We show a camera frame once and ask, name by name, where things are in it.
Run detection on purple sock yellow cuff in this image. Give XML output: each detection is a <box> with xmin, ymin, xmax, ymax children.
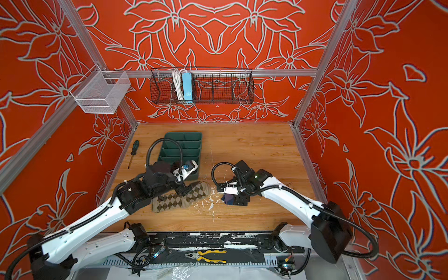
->
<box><xmin>222</xmin><ymin>194</ymin><xmax>236</xmax><ymax>205</ymax></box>

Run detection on beige argyle sock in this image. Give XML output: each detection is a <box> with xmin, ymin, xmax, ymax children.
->
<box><xmin>152</xmin><ymin>182</ymin><xmax>211</xmax><ymax>213</ymax></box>

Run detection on green plastic divided tray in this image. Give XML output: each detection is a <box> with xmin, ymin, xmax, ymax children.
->
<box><xmin>157</xmin><ymin>131</ymin><xmax>203</xmax><ymax>166</ymax></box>

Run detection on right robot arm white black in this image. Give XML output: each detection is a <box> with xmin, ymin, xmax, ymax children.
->
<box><xmin>215</xmin><ymin>161</ymin><xmax>379</xmax><ymax>263</ymax></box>

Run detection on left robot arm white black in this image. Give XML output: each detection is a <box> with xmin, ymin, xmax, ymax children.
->
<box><xmin>5</xmin><ymin>161</ymin><xmax>198</xmax><ymax>280</ymax></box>

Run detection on light blue box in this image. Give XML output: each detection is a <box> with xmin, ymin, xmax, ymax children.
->
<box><xmin>182</xmin><ymin>72</ymin><xmax>193</xmax><ymax>103</ymax></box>

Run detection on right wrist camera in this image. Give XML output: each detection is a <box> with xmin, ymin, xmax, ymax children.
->
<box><xmin>224</xmin><ymin>185</ymin><xmax>239</xmax><ymax>196</ymax></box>

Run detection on green handle screwdriver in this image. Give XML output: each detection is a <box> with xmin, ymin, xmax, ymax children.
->
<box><xmin>127</xmin><ymin>140</ymin><xmax>140</xmax><ymax>169</ymax></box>

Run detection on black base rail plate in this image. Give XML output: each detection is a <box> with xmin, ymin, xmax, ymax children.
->
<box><xmin>123</xmin><ymin>232</ymin><xmax>306</xmax><ymax>254</ymax></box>

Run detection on yellow handle pliers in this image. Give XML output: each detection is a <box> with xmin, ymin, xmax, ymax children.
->
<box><xmin>184</xmin><ymin>250</ymin><xmax>227</xmax><ymax>264</ymax></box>

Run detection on white slotted cable duct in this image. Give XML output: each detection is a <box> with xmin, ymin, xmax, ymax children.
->
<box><xmin>98</xmin><ymin>256</ymin><xmax>278</xmax><ymax>269</ymax></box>

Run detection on black wire wall basket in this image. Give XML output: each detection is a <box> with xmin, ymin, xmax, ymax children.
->
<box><xmin>149</xmin><ymin>67</ymin><xmax>255</xmax><ymax>105</ymax></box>

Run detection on white cable bundle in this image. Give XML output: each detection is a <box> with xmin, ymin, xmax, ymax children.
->
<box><xmin>172</xmin><ymin>69</ymin><xmax>184</xmax><ymax>102</ymax></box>

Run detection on white wire mesh basket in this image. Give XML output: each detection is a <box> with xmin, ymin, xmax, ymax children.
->
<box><xmin>71</xmin><ymin>71</ymin><xmax>131</xmax><ymax>114</ymax></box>

